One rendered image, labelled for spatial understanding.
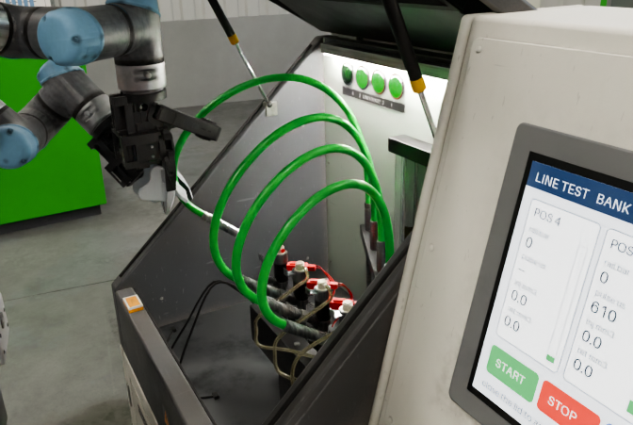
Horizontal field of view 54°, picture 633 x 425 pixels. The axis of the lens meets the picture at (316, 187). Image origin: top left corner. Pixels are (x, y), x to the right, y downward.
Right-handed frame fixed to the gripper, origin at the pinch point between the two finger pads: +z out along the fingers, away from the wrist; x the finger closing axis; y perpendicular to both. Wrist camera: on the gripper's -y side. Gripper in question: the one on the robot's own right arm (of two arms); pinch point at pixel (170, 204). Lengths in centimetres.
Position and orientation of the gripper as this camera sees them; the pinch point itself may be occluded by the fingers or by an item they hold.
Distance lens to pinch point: 109.8
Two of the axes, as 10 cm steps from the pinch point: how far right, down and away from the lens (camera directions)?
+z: 0.3, 9.4, 3.4
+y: -8.7, 1.9, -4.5
